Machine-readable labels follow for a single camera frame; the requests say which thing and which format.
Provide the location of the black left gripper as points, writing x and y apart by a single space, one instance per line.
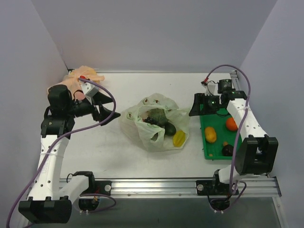
95 108

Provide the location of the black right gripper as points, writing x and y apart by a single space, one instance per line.
203 103

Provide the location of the yellow orange lemon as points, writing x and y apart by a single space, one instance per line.
210 134

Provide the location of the pale green plastic bag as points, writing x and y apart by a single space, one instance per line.
151 137

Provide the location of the green avocado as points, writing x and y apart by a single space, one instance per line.
170 129

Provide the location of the yellow green starfruit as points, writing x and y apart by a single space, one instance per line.
179 139

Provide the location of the netted green cantaloupe melon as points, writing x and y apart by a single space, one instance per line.
159 116

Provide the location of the dark blue grape bunch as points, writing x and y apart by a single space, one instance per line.
149 120

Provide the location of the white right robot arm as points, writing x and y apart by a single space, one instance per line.
254 152

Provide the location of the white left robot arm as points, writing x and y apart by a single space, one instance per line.
46 201

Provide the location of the orange filled plastic bag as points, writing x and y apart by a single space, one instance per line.
74 85

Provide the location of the orange tangerine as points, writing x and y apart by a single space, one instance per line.
231 124

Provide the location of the green plastic tray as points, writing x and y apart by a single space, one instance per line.
212 151

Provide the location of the dark purple passion fruit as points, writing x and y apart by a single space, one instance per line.
227 150

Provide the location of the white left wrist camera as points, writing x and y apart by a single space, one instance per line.
88 88

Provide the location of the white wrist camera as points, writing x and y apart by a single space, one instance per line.
206 85
88 88

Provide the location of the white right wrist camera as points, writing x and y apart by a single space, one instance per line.
206 85

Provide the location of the aluminium right side rail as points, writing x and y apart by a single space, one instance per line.
235 80

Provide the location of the aluminium rail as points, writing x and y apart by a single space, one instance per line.
235 80
257 187

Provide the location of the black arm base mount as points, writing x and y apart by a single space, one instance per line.
212 186

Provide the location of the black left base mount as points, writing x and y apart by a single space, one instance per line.
99 187

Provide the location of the aluminium front rail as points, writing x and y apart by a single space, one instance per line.
257 187

